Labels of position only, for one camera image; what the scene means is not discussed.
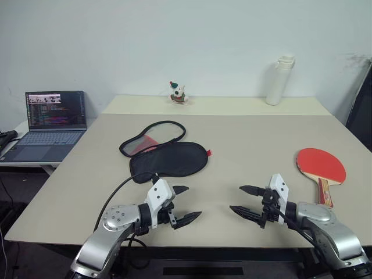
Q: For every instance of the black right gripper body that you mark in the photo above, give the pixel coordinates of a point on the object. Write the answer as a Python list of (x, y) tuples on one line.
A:
[(268, 207)]

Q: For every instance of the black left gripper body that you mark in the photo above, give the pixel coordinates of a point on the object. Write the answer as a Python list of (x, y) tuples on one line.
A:
[(172, 216)]

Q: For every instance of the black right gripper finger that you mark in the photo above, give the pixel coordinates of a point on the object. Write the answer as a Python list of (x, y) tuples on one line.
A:
[(254, 191), (247, 213)]

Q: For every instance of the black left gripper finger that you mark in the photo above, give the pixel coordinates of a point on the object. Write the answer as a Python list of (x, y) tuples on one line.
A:
[(189, 218), (181, 190)]

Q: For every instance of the red and black paddle case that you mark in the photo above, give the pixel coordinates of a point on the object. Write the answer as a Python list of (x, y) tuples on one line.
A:
[(168, 161)]

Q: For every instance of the red table tennis paddle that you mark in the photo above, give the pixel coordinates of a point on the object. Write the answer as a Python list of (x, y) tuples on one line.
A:
[(319, 164)]

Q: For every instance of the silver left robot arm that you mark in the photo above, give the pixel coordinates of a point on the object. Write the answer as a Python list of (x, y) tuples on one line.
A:
[(116, 221)]

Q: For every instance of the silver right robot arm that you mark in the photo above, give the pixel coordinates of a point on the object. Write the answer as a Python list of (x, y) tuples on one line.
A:
[(328, 229)]

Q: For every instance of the dark table underframe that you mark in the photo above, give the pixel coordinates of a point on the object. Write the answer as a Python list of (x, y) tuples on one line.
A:
[(203, 257)]

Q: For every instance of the white plush dog toy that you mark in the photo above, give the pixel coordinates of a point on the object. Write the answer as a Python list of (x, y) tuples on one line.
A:
[(178, 94)]

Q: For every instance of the white water bottle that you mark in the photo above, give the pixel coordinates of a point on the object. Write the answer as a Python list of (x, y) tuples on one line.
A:
[(276, 84)]

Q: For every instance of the black office chair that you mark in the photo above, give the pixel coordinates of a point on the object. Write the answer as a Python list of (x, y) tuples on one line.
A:
[(361, 110)]

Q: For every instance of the open grey laptop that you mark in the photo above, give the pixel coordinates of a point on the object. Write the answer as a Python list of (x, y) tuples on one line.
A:
[(55, 116)]

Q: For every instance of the white side table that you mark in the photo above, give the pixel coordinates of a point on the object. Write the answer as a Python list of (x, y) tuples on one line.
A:
[(26, 165)]

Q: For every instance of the black pouch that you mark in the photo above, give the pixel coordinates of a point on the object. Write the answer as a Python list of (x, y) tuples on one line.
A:
[(7, 138)]

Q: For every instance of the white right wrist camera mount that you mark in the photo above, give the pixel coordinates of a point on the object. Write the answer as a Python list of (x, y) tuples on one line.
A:
[(279, 189)]

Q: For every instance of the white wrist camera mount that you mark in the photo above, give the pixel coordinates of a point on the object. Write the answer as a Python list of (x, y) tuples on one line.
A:
[(279, 189), (158, 193)]

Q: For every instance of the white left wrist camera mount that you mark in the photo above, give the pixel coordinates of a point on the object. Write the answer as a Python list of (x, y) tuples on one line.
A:
[(158, 193)]

